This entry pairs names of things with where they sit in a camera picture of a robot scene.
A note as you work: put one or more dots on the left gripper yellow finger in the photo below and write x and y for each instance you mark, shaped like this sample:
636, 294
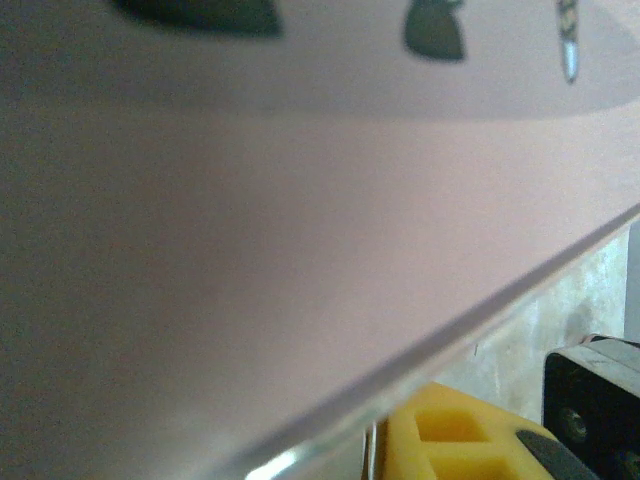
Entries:
400, 450

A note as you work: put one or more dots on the pink tin box cartoon couple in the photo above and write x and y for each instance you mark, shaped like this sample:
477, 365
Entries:
200, 250

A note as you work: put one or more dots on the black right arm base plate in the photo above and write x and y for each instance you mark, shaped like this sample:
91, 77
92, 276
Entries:
600, 425

